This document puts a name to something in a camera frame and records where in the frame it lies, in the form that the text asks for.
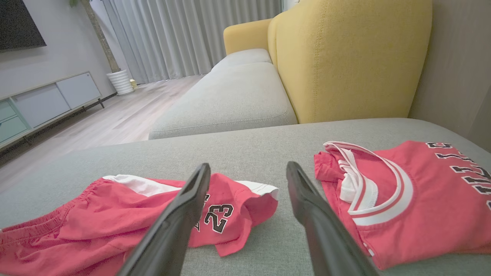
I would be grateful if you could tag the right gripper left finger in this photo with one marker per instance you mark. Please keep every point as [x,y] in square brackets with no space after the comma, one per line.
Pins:
[172,230]

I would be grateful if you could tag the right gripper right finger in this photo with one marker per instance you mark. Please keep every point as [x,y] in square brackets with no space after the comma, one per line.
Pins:
[326,237]

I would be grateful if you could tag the red shorts white stripes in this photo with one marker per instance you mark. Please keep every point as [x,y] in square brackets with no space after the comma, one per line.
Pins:
[96,218]

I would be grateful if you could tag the red jersey white trim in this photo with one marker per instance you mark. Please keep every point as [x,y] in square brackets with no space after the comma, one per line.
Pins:
[422,207]

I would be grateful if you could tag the large grey sofa seat cushion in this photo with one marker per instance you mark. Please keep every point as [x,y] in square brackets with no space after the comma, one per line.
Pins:
[230,153]

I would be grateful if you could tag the small yellow floor object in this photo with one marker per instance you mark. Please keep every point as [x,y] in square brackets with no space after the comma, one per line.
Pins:
[133,84]

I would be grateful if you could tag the white ribbed plant pot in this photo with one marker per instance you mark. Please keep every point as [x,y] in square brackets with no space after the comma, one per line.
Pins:
[121,82]

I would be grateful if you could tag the yellow sofa backrest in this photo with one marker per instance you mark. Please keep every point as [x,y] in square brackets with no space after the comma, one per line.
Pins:
[345,57]

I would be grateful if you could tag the white grey tv cabinet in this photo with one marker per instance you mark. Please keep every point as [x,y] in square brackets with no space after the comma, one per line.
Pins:
[42,103]

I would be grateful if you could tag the small grey sofa seat cushion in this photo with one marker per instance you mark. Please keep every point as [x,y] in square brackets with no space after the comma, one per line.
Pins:
[243,57]

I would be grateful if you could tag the grey pleated curtain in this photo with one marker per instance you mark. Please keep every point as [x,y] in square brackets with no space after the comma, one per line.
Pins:
[184,34]

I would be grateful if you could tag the brown plant trunk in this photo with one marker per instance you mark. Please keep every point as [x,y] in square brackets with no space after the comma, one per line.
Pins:
[101,38]

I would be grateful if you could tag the yellow sofa armrest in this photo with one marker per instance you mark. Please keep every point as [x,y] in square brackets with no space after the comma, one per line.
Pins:
[245,36]

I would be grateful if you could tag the black wall television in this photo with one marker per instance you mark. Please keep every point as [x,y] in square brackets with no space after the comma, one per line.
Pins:
[17,23]

